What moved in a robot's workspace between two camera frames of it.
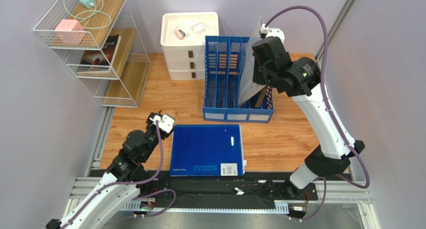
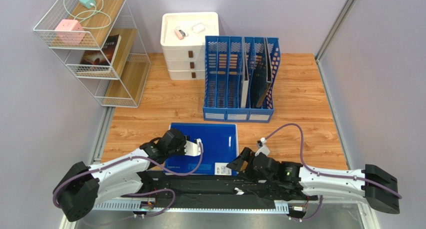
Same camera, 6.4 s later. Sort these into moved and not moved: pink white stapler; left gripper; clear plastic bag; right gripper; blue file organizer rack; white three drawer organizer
Moved: right gripper; left gripper
Not moved: clear plastic bag; pink white stapler; blue file organizer rack; white three drawer organizer
